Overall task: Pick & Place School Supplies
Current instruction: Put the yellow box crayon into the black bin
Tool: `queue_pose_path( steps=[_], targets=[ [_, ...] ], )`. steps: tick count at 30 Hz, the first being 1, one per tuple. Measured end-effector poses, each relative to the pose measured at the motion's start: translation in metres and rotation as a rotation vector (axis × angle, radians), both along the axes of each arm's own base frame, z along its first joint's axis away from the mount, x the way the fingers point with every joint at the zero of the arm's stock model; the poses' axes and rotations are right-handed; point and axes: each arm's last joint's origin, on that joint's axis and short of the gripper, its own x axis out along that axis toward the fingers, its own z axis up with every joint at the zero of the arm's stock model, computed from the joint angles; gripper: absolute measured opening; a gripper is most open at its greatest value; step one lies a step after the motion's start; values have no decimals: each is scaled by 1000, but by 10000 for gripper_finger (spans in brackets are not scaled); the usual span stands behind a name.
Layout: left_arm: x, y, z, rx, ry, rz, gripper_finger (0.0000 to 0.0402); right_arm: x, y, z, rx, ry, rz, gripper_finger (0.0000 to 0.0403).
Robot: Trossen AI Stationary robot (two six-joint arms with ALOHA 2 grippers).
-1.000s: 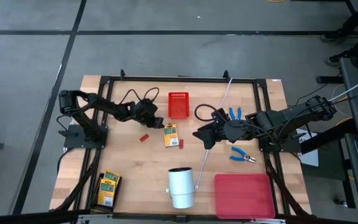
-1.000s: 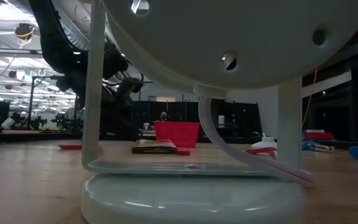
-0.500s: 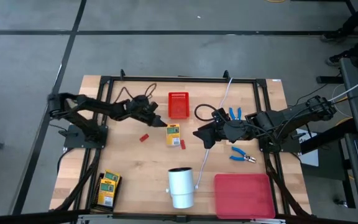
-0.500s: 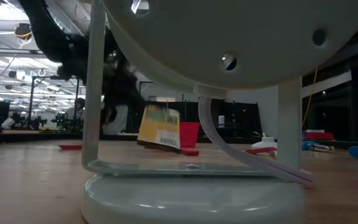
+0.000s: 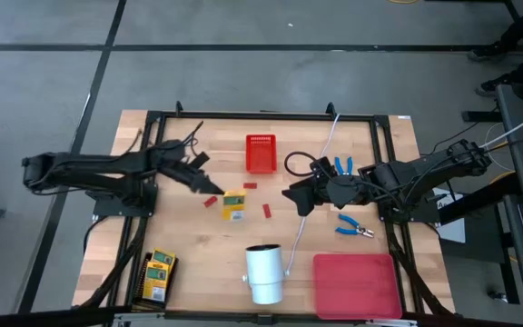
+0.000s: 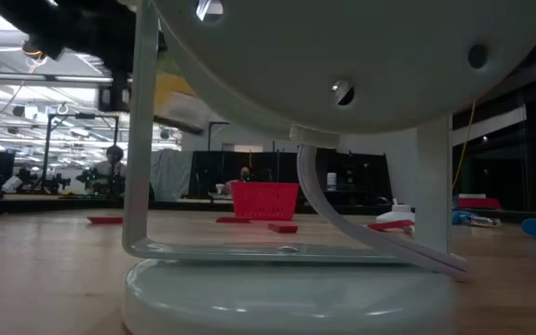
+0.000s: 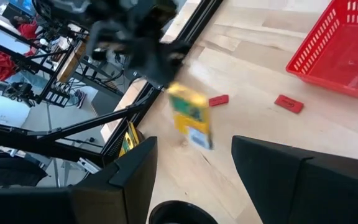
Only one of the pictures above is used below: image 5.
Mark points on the white paper sheet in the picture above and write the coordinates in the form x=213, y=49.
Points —
x=454, y=229

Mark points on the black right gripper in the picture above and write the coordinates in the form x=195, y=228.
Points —
x=343, y=191

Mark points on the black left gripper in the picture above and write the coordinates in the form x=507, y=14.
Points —
x=175, y=161

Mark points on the person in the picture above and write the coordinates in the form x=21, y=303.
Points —
x=522, y=25

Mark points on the red plastic basket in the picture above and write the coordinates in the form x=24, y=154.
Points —
x=261, y=154

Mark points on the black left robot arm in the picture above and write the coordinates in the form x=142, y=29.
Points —
x=89, y=165

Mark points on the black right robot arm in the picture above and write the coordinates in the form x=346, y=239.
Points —
x=425, y=170

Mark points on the red rectangular eraser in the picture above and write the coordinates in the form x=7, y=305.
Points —
x=250, y=185
x=267, y=211
x=210, y=201

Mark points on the red flat tray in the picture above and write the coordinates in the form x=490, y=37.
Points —
x=357, y=286

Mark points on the yellow supply box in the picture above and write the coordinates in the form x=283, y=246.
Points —
x=234, y=206
x=155, y=284
x=164, y=257

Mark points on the black metal table frame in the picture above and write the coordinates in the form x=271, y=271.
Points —
x=261, y=115

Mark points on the black plastic basket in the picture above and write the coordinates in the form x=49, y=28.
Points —
x=150, y=304

